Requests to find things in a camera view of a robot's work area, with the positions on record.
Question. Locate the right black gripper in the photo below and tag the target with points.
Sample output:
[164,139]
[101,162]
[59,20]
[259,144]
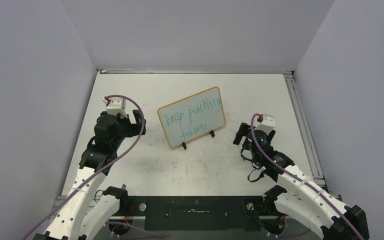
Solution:
[243,132]

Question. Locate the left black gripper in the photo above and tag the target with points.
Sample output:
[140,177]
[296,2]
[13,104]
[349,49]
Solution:
[134,129]

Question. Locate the yellow framed whiteboard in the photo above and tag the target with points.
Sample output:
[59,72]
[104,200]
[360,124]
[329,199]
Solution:
[192,117]

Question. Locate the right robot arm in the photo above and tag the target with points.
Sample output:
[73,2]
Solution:
[296,195]

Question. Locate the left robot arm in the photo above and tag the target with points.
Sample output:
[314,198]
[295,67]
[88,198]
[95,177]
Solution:
[73,218]

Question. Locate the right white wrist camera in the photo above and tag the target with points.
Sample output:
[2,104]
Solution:
[266,123]

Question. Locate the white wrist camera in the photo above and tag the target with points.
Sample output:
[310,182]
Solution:
[266,123]
[115,105]

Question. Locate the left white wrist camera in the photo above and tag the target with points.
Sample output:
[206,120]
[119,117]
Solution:
[115,105]

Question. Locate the back aluminium rail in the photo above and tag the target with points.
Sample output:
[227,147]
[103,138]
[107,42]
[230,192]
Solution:
[141,71]

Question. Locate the right aluminium rail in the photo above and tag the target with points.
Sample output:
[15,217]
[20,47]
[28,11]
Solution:
[308,142]

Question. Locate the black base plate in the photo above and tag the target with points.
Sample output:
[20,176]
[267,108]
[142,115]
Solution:
[202,222]

